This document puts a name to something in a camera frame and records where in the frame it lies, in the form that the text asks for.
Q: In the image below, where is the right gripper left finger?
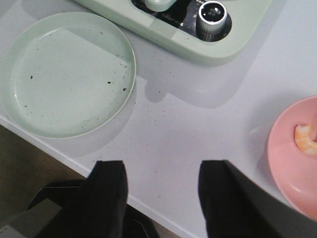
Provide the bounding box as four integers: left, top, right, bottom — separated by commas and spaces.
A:
37, 161, 128, 238

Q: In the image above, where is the orange cooked shrimp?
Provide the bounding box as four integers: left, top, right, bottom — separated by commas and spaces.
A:
294, 124, 317, 155

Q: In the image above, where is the light green round plate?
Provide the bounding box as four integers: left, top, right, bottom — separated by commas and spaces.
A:
0, 12, 136, 139

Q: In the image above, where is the pink bowl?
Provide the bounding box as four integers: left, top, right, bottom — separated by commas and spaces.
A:
267, 96, 317, 220

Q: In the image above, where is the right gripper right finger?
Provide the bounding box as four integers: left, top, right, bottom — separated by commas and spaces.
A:
198, 160, 317, 238

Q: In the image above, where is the right silver control knob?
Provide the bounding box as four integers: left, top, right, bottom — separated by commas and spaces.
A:
196, 0, 228, 42

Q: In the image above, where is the green breakfast maker base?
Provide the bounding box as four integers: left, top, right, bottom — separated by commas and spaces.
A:
78, 0, 271, 65

